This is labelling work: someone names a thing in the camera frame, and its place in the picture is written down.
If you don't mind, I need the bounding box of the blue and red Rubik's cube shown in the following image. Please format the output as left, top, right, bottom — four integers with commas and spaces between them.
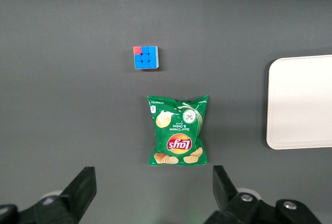
133, 45, 159, 71

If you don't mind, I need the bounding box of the white plastic tray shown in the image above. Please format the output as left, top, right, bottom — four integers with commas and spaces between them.
266, 54, 332, 150

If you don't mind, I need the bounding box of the green Lay's chips bag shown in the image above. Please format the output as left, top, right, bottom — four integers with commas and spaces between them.
146, 94, 210, 167

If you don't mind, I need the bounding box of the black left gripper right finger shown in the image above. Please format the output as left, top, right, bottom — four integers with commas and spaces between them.
204, 165, 324, 224

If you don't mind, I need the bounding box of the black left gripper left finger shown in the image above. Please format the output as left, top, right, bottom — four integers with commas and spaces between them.
0, 166, 98, 224

